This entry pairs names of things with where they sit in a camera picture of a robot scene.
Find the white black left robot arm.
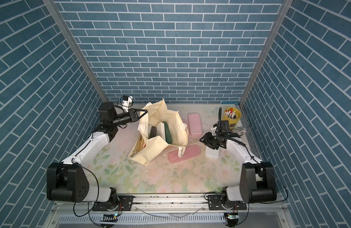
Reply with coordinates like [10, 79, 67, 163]
[47, 102, 147, 211]

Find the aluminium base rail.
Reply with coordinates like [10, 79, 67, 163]
[43, 193, 294, 228]

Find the floral cream canvas bag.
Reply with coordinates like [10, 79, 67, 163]
[129, 100, 188, 166]

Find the dark green case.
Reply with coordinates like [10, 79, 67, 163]
[163, 122, 173, 144]

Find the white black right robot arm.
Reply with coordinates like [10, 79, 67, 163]
[200, 121, 277, 210]

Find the pink pencil case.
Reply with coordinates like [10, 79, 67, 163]
[188, 113, 203, 137]

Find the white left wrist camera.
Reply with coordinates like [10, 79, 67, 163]
[119, 95, 133, 112]

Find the rounded pink pouch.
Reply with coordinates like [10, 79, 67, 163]
[168, 144, 201, 164]

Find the white pencil case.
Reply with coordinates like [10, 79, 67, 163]
[205, 147, 220, 160]

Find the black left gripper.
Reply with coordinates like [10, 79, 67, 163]
[111, 110, 147, 127]

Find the yellow pen cup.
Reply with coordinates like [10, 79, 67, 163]
[222, 107, 241, 130]

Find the black pencil case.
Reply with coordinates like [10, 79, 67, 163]
[148, 126, 157, 139]

